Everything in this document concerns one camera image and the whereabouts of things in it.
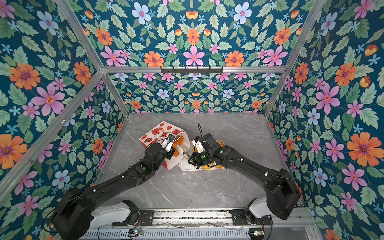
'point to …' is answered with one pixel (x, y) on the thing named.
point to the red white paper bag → (159, 133)
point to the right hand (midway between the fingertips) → (189, 160)
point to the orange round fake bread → (207, 167)
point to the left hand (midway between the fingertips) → (172, 136)
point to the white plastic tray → (184, 164)
